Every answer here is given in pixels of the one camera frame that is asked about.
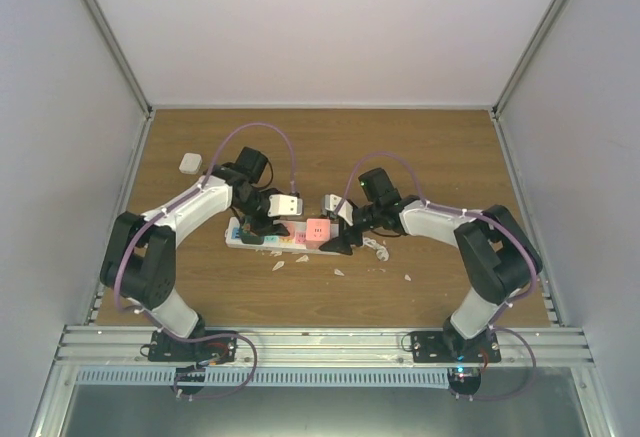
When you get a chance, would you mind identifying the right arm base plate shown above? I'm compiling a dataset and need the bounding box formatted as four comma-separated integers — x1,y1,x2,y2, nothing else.
400,329,502,364

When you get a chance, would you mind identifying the aluminium front rail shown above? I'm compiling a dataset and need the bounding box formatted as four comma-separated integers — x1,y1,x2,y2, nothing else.
54,326,594,368

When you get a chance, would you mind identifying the pink cube adapter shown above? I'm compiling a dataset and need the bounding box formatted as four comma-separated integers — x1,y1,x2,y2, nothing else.
305,218,331,250

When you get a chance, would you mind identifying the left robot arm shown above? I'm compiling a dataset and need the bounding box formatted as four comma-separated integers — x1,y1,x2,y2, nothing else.
100,147,303,361

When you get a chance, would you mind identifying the white power strip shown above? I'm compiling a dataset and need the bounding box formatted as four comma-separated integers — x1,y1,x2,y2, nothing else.
225,217,323,254

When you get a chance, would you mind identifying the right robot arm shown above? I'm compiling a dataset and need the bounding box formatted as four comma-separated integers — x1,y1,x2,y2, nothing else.
320,168,543,362

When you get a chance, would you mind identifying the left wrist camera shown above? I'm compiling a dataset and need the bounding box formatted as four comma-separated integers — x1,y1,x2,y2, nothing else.
267,194,304,217

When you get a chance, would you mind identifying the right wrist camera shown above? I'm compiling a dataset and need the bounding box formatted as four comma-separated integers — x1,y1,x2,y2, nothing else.
321,194,354,226

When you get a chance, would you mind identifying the green patterned plug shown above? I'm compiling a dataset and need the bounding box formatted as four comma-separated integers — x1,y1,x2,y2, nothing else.
238,224,264,245

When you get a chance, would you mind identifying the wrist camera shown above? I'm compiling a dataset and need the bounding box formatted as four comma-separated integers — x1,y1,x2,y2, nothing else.
267,194,304,217
321,194,354,226

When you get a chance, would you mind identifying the aluminium frame post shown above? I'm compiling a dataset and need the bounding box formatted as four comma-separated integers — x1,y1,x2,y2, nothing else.
490,0,569,120
81,0,153,120

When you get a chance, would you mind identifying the white coiled power cord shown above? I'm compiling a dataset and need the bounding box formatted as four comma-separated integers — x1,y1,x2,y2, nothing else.
360,236,391,263

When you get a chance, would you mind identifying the right aluminium frame post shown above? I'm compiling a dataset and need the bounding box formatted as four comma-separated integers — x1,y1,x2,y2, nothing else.
490,0,569,120

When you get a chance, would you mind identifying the white plug adapter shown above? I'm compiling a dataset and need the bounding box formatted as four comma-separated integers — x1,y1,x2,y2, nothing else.
179,152,203,175

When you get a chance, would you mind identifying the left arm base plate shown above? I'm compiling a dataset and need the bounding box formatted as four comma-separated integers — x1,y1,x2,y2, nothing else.
139,329,238,365

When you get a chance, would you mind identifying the grey slotted cable duct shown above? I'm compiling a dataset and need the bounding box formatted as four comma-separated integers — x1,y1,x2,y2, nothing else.
76,366,449,389

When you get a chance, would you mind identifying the left aluminium frame post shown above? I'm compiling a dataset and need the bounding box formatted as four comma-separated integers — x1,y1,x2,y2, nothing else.
81,0,153,120

